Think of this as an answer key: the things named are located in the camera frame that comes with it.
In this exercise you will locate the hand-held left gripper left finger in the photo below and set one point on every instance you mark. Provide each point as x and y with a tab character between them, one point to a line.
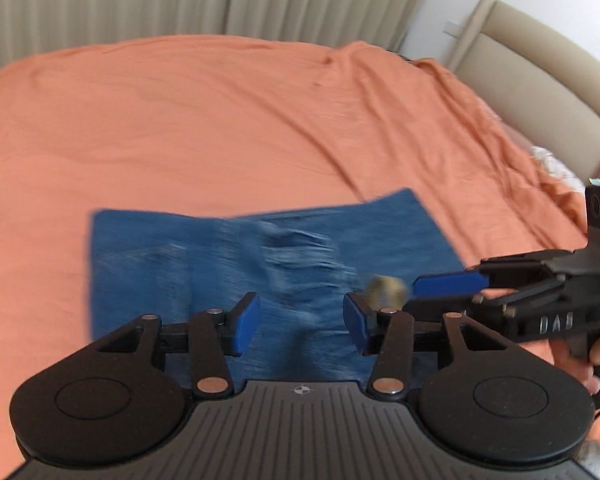
244	322

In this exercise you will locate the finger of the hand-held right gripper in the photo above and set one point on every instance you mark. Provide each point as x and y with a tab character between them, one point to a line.
520	300
450	284

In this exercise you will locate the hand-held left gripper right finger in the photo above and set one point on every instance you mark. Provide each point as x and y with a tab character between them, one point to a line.
356	322

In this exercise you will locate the blue denim pants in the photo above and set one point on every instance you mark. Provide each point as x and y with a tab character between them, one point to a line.
300	250

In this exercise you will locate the person's right hand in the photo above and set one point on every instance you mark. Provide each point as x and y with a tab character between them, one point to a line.
561	360

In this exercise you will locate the orange duvet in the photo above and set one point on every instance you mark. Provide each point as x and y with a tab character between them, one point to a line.
505	150

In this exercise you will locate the person's grey clothing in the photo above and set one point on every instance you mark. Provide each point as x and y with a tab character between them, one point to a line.
595	460

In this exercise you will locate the beige padded headboard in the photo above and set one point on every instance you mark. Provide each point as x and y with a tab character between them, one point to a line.
530	75

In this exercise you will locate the orange bed sheet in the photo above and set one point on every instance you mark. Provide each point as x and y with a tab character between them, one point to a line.
180	125

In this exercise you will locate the beige pleated curtain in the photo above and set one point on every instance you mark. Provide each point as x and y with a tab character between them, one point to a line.
180	5

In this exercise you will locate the white wall socket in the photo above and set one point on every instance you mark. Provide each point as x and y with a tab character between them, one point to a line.
453	27

